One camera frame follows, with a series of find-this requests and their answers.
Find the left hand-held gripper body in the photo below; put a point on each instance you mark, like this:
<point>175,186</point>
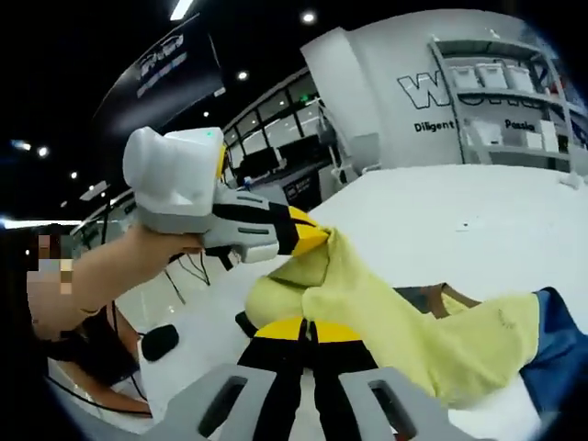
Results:
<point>174,174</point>

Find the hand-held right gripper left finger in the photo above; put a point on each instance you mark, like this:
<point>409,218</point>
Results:
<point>257,395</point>

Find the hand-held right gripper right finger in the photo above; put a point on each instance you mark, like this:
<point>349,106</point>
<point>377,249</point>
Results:
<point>353,399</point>

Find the yellow blue grey garment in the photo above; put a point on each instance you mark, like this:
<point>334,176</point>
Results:
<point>413,331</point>

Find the black computer monitor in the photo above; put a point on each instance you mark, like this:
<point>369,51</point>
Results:
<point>262,161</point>
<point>301,149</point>

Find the dark hanging banner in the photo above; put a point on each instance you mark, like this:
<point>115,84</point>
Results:
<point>174,69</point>

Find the black oval device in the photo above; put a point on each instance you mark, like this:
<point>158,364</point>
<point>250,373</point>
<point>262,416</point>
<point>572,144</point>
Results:
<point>161,342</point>

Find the grey metal shelving rack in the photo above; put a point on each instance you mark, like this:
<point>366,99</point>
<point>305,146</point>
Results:
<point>459,133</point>

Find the white cloth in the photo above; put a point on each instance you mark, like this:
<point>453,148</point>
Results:
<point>572,179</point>

